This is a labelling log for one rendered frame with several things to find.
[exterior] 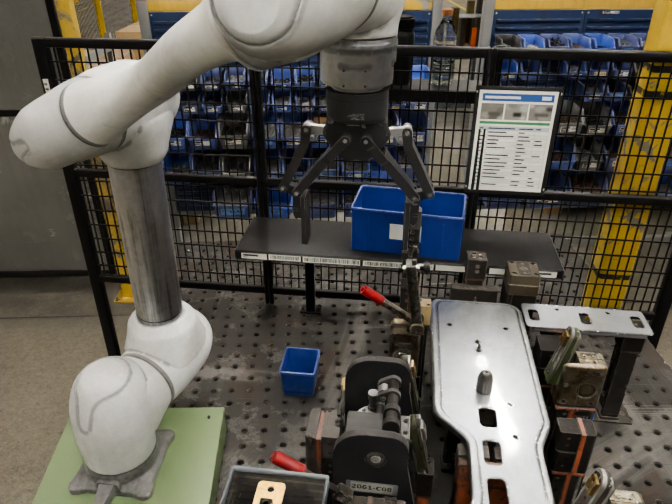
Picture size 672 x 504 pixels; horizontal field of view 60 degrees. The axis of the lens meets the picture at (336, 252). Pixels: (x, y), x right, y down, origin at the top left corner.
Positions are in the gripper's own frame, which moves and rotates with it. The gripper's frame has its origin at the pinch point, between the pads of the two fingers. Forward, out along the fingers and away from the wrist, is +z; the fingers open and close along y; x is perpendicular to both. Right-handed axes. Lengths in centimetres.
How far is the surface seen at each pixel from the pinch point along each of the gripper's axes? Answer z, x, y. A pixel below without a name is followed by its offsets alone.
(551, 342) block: 48, 43, 42
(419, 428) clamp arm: 36.6, 1.4, 11.2
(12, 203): 87, 178, -190
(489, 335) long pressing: 46, 41, 28
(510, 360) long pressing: 46, 33, 32
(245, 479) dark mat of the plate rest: 30.1, -17.3, -13.3
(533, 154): 19, 90, 41
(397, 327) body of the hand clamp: 41, 35, 7
